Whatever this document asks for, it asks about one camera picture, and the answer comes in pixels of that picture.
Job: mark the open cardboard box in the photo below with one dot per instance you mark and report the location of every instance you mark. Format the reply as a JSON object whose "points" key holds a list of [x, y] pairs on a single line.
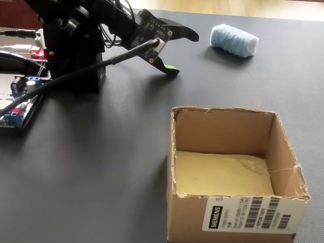
{"points": [[187, 217]]}

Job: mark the dark gray table mat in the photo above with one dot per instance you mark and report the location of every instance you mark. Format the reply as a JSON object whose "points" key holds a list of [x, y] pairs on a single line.
{"points": [[101, 177]]}

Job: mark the yellow foam pad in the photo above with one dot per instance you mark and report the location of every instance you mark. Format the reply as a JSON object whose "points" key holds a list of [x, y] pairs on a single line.
{"points": [[220, 174]]}

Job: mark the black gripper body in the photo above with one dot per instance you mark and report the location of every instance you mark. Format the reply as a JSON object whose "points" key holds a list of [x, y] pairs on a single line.
{"points": [[172, 23]]}

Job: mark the gripper camera circuit board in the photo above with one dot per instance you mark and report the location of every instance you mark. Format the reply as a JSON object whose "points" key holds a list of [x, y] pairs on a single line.
{"points": [[149, 27]]}

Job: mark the servo driver board red LED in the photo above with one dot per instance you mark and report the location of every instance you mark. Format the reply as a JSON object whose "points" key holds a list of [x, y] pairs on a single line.
{"points": [[38, 51]]}

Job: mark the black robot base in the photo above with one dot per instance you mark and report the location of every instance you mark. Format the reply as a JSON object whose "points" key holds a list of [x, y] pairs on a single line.
{"points": [[76, 68]]}

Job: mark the black curved band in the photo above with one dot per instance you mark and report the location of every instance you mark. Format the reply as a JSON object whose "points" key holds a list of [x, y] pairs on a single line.
{"points": [[22, 63]]}

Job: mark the white Siemens barcode label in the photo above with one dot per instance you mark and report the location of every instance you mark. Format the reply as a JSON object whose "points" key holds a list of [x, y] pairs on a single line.
{"points": [[253, 212]]}

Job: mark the brown wooden cabinet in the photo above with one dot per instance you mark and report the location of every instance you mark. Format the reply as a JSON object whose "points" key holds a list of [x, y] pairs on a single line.
{"points": [[12, 12]]}

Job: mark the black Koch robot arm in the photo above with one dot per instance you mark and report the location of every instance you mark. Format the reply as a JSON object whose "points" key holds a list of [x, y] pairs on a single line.
{"points": [[83, 15]]}

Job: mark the blue terminal control board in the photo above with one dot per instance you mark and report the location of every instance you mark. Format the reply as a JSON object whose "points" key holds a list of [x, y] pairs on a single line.
{"points": [[25, 101]]}

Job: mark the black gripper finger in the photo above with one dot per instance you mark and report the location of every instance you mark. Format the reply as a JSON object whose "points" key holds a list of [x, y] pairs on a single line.
{"points": [[186, 33]]}

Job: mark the blue yarn foam block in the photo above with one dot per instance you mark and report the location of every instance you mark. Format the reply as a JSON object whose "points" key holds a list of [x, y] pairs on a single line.
{"points": [[231, 39]]}

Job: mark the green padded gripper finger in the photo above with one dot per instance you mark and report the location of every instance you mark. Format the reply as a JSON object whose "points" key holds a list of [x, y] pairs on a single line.
{"points": [[168, 69]]}

